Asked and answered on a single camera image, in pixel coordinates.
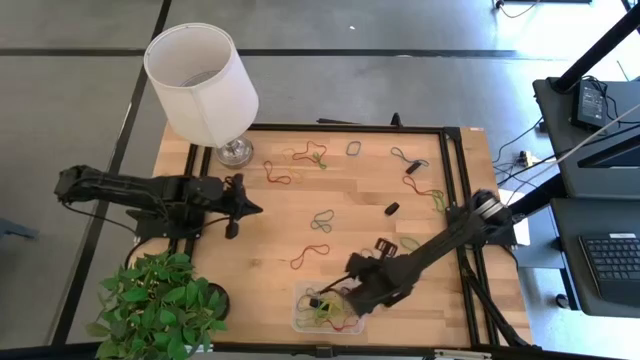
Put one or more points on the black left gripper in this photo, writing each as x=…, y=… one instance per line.
x=227, y=200

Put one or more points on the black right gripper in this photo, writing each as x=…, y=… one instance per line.
x=380, y=280

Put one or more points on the yellow rubber band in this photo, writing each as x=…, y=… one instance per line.
x=296, y=175
x=340, y=306

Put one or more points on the blue rubber band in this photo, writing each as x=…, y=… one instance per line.
x=347, y=148
x=298, y=306

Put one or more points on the clear plastic bin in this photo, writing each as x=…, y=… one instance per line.
x=300, y=329

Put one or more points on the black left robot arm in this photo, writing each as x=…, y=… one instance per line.
x=125, y=187

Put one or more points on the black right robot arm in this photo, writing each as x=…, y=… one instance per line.
x=440, y=245

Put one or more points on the white shade table lamp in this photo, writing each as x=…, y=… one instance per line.
x=200, y=100

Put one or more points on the green potted plant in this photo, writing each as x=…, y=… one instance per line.
x=150, y=305

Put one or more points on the white label plate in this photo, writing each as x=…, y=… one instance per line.
x=462, y=355

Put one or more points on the pale power strip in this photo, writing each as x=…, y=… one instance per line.
x=524, y=159

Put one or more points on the black desk caster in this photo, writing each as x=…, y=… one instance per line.
x=562, y=301

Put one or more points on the grey floor object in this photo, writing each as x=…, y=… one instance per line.
x=15, y=231

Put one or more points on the black keyboard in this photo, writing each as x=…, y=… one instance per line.
x=615, y=260

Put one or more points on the black desk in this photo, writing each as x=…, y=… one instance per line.
x=610, y=185

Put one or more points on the black power adapter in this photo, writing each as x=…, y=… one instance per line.
x=590, y=102

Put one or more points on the black diagonal pole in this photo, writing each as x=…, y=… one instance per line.
x=595, y=50

